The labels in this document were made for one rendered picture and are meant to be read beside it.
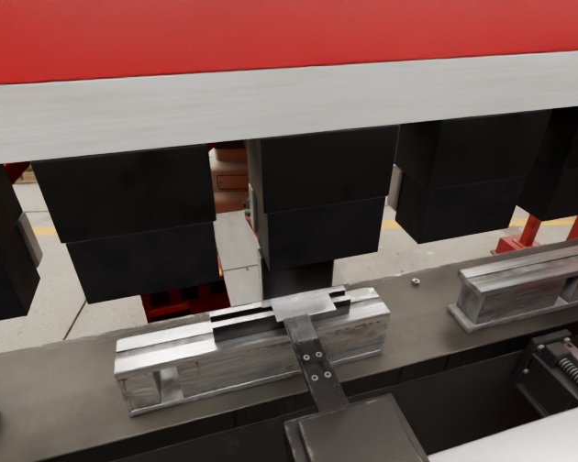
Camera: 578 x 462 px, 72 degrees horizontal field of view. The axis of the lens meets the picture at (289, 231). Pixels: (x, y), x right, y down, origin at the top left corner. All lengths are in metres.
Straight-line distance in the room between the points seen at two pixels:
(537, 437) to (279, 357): 0.32
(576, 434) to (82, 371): 0.66
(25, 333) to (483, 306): 1.96
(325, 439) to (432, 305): 0.44
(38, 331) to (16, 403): 1.50
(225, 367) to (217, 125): 0.35
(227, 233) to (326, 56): 0.42
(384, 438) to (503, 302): 0.41
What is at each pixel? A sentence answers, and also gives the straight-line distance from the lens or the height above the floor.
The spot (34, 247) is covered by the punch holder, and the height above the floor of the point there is 1.14.
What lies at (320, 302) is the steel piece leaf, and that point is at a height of 1.00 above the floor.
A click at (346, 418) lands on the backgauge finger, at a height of 1.03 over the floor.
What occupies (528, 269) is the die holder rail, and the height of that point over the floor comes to 0.97.
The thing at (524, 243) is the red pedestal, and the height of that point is 0.14.
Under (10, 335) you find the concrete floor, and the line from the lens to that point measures 2.27.
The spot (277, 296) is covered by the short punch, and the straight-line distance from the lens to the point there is 0.55.
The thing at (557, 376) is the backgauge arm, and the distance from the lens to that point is 0.82.
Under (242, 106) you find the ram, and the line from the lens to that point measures 0.38.
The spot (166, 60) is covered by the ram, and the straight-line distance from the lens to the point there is 0.36.
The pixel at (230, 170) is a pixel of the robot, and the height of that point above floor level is 0.88.
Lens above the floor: 1.40
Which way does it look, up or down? 33 degrees down
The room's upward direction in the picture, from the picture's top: straight up
